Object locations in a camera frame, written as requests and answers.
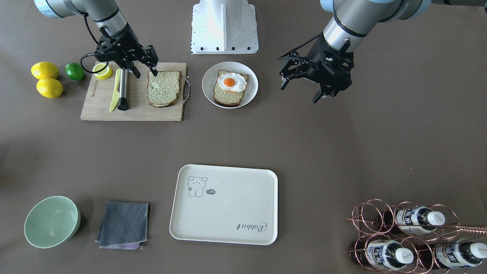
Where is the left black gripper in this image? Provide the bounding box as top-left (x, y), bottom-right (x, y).
top-left (279, 33), bottom-right (354, 104)

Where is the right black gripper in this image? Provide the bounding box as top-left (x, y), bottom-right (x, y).
top-left (94, 24), bottom-right (159, 79)

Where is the bread slice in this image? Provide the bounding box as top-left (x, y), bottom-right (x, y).
top-left (213, 70), bottom-right (249, 107)
top-left (146, 71), bottom-right (181, 108)

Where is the white round plate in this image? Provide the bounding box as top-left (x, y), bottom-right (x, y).
top-left (202, 61), bottom-right (259, 109)

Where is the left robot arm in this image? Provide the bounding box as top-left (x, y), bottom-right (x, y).
top-left (279, 0), bottom-right (431, 103)

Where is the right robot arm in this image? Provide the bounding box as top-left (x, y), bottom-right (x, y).
top-left (34, 0), bottom-right (158, 78)

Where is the cream rabbit tray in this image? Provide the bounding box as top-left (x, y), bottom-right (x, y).
top-left (169, 164), bottom-right (278, 245)

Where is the half lemon slice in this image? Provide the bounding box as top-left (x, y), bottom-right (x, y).
top-left (92, 63), bottom-right (113, 80)

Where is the yellow plastic knife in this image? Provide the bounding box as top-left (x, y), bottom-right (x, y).
top-left (108, 68), bottom-right (123, 112)

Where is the steel muddler black tip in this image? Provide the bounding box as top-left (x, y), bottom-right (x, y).
top-left (117, 69), bottom-right (129, 111)

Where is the wooden cutting board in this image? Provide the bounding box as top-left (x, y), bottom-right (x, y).
top-left (80, 62), bottom-right (187, 121)

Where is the fried egg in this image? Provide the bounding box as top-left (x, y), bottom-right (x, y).
top-left (217, 72), bottom-right (247, 94)

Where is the green lime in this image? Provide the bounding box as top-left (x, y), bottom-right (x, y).
top-left (65, 62), bottom-right (84, 81)

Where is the bread slice under egg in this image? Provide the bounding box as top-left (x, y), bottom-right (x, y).
top-left (213, 70), bottom-right (249, 107)

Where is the yellow lemon lower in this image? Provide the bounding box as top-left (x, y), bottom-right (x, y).
top-left (36, 78), bottom-right (63, 99)

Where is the yellow lemon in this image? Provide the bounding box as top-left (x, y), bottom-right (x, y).
top-left (36, 78), bottom-right (63, 99)
top-left (30, 61), bottom-right (59, 80)

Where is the yellow lemon upper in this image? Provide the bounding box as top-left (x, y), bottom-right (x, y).
top-left (30, 61), bottom-right (59, 80)

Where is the grey folded cloth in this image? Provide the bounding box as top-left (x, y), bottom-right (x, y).
top-left (95, 201), bottom-right (150, 250)

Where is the tea bottle upper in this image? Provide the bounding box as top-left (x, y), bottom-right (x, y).
top-left (376, 206), bottom-right (446, 236)

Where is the tea bottle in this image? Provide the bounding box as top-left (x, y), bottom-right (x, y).
top-left (376, 206), bottom-right (446, 236)
top-left (417, 239), bottom-right (487, 269)
top-left (349, 240), bottom-right (414, 271)

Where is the green bowl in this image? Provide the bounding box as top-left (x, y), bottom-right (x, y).
top-left (24, 196), bottom-right (81, 249)

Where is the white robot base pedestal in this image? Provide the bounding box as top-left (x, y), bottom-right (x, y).
top-left (190, 0), bottom-right (259, 54)

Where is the copper wire bottle rack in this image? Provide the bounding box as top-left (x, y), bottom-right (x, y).
top-left (347, 198), bottom-right (486, 274)

